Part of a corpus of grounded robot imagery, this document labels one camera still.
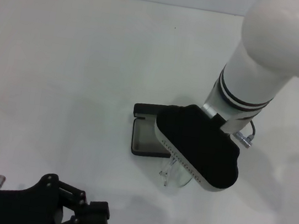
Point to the clear white glasses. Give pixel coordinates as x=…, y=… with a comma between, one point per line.
x=165, y=175

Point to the black glasses case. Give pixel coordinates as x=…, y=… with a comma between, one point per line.
x=145, y=108

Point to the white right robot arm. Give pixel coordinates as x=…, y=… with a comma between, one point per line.
x=262, y=63

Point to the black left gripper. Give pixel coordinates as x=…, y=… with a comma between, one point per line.
x=13, y=210

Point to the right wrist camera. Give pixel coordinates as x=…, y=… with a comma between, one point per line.
x=198, y=144

